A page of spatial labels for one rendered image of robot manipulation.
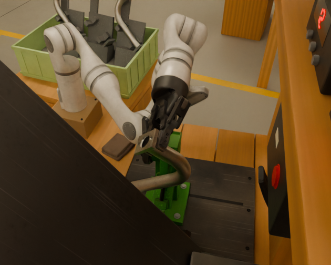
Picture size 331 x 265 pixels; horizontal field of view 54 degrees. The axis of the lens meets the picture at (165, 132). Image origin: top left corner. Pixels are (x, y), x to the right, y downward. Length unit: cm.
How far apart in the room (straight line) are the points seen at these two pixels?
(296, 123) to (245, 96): 264
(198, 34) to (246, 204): 54
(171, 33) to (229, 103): 215
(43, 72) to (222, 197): 112
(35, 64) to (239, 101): 176
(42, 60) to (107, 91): 79
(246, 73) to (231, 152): 211
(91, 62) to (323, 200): 87
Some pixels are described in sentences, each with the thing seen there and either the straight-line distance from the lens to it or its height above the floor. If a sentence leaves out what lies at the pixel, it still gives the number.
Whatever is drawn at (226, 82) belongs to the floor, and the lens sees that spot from 312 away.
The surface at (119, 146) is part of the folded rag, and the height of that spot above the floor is 93.
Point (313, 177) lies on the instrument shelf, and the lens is 30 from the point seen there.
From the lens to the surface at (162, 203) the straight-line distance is 92.
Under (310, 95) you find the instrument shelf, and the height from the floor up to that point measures 154.
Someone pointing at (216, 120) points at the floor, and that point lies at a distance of 268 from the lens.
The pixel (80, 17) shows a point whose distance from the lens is 186.
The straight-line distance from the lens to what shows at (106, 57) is 175.
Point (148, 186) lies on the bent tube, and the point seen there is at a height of 113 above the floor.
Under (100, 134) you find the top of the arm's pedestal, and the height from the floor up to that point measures 85.
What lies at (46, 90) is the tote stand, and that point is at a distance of 174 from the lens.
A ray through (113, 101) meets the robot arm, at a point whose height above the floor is 116.
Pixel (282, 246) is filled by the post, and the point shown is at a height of 100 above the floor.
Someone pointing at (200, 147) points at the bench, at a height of 88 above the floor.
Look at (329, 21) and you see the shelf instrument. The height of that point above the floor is 160.
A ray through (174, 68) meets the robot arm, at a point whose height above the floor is 138.
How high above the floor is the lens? 176
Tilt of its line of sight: 44 degrees down
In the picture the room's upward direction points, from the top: straight up
